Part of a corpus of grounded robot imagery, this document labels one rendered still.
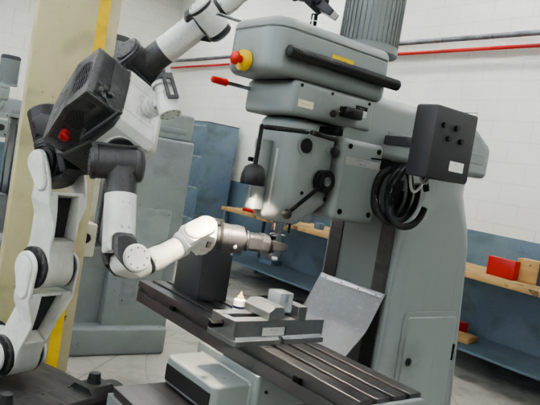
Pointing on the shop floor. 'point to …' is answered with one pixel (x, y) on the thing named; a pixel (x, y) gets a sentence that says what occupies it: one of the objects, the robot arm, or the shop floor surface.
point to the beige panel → (59, 335)
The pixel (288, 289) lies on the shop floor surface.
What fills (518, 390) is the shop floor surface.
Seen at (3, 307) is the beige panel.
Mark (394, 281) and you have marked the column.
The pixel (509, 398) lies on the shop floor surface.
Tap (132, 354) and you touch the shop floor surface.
